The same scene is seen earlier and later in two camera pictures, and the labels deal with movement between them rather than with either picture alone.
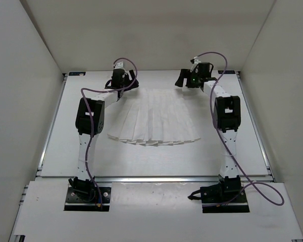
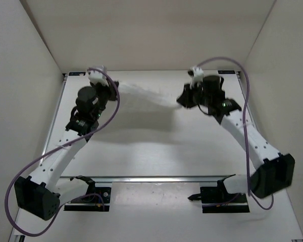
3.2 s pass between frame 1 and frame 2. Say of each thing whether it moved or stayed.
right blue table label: stayed
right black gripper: moved
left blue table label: stayed
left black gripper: moved
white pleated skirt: moved
